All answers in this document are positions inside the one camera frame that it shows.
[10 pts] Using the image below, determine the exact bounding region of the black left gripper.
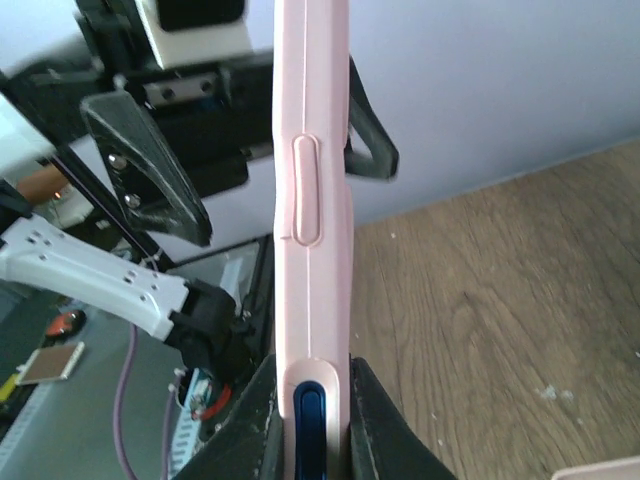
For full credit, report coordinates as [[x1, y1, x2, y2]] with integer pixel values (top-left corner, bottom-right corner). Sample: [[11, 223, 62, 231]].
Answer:
[[9, 51, 273, 247]]

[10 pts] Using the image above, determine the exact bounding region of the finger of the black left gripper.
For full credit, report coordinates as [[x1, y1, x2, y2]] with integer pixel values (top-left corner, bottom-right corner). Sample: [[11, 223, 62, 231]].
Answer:
[[344, 58, 399, 180]]

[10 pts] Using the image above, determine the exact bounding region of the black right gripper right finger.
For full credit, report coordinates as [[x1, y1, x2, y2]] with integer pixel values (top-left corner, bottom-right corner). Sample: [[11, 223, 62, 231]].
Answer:
[[350, 357, 455, 480]]

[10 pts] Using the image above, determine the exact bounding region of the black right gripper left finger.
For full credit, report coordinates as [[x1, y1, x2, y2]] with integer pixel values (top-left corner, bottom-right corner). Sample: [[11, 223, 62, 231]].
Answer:
[[176, 355, 283, 480]]

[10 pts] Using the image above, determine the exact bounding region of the blue smartphone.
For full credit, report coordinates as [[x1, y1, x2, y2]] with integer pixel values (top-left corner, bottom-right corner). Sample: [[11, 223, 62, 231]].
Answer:
[[293, 381, 327, 480]]

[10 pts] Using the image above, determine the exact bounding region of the pink ring-stand phone case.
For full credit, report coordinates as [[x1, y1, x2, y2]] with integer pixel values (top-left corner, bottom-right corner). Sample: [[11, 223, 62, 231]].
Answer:
[[272, 1, 353, 479]]

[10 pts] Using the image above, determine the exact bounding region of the plain pink phone case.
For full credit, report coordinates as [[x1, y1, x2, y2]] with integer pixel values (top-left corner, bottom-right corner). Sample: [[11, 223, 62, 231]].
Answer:
[[551, 456, 640, 480]]

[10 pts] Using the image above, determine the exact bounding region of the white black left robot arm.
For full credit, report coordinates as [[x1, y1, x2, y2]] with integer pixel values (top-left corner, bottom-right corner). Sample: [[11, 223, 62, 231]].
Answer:
[[1, 52, 398, 395]]

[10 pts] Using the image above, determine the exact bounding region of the light blue slotted strip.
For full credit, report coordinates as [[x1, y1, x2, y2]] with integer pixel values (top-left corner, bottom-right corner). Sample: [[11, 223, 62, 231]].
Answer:
[[167, 369, 213, 479]]

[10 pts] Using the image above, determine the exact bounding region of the red black computer mouse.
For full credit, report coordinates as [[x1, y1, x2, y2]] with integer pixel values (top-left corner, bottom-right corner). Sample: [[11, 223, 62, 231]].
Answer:
[[45, 310, 87, 340]]

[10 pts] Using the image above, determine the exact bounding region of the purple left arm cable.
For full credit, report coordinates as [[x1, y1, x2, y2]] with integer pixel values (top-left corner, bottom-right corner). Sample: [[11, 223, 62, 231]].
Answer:
[[112, 322, 179, 480]]

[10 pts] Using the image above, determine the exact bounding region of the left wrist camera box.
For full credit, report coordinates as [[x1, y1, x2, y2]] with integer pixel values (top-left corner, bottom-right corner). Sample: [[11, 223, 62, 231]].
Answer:
[[135, 0, 253, 70]]

